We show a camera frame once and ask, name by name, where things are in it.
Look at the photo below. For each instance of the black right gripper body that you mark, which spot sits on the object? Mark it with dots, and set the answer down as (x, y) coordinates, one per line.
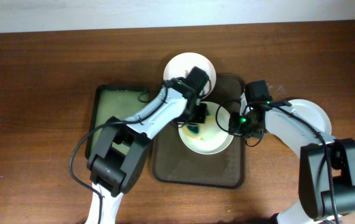
(242, 125)

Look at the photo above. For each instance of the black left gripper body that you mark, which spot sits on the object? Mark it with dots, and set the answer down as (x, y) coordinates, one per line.
(198, 112)

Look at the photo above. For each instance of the pink plate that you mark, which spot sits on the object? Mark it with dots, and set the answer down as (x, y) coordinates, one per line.
(182, 64)

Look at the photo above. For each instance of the white plate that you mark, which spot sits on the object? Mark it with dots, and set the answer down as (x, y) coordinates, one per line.
(215, 139)

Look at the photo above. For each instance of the yellow green sponge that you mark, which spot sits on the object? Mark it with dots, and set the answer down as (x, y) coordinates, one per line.
(197, 130)

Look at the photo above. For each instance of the pale green plate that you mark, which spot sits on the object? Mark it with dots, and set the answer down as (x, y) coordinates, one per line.
(312, 114)

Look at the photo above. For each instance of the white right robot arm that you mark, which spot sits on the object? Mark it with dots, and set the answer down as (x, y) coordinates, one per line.
(326, 183)

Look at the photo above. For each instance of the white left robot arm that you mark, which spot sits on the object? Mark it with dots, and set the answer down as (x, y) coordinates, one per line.
(118, 157)

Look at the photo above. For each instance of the dark brown serving tray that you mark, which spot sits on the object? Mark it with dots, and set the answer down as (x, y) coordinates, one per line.
(173, 162)

